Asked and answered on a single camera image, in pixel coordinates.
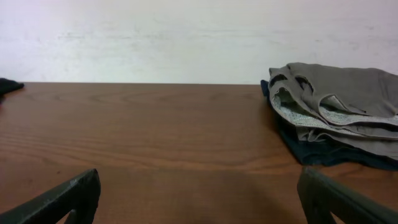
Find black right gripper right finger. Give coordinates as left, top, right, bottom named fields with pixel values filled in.
left=297, top=167, right=397, bottom=224

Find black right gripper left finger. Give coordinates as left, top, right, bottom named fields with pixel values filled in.
left=1, top=169, right=101, bottom=223

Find grey shorts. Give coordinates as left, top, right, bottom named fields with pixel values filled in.
left=268, top=62, right=397, bottom=159

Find navy blue garment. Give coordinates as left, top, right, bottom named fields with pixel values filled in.
left=260, top=79, right=398, bottom=171

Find black garment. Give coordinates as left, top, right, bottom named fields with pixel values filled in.
left=0, top=78, right=24, bottom=96

